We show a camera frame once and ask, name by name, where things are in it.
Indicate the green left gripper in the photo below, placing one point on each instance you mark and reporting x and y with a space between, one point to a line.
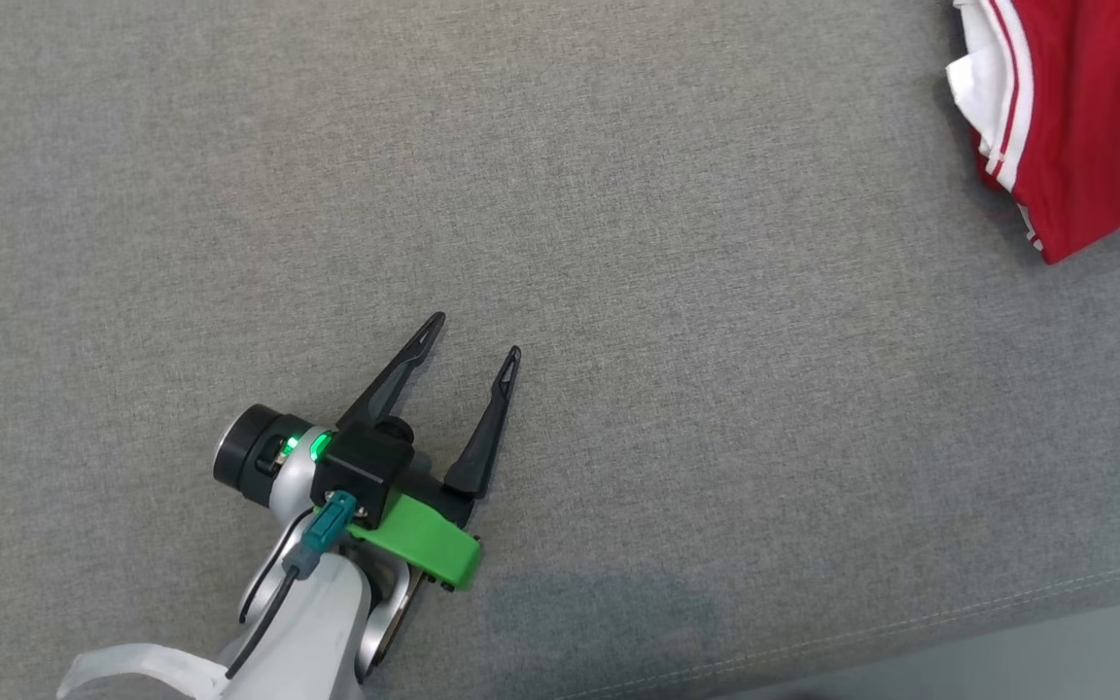
429 540

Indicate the red jersey white trim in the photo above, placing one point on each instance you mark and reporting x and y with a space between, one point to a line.
1095 107

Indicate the grey fabric sofa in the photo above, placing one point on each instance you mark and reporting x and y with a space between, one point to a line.
618 340

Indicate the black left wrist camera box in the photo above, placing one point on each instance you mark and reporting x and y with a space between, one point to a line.
361 472

